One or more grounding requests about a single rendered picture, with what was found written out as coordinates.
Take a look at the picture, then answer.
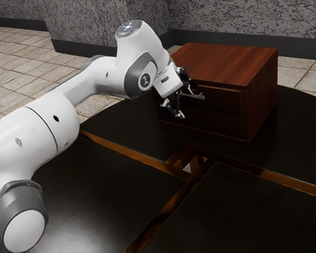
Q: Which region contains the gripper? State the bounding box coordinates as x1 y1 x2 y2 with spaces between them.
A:
160 66 195 120

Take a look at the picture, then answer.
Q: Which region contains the dark red wooden drawer cabinet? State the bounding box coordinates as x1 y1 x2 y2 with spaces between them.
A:
151 43 279 144

